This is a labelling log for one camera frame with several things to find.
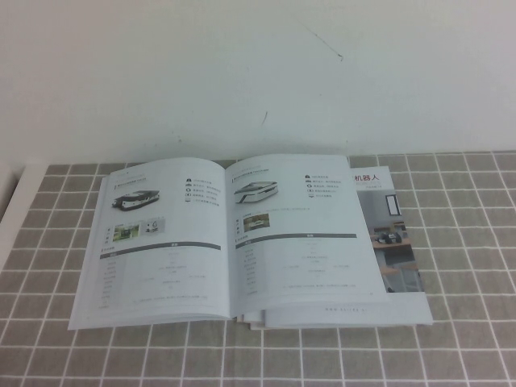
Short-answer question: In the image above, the white product catalogue book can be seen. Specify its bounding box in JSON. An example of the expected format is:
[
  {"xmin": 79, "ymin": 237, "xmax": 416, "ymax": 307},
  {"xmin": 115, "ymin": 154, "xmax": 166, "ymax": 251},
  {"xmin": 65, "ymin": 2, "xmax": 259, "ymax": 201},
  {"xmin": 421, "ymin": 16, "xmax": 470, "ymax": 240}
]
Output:
[{"xmin": 67, "ymin": 155, "xmax": 391, "ymax": 332}]

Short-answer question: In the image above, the closed book with photo cover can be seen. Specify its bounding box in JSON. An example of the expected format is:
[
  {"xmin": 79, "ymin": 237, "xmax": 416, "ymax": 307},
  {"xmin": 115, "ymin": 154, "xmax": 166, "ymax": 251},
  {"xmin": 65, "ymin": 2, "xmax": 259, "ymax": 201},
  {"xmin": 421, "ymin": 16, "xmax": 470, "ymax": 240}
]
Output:
[{"xmin": 235, "ymin": 164, "xmax": 435, "ymax": 332}]

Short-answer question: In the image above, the grey checkered tablecloth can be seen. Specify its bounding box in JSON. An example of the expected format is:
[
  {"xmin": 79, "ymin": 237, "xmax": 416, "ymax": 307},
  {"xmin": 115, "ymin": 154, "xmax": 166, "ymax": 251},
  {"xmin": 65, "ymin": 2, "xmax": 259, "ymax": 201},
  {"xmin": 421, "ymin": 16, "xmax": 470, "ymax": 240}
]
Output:
[{"xmin": 0, "ymin": 149, "xmax": 516, "ymax": 387}]

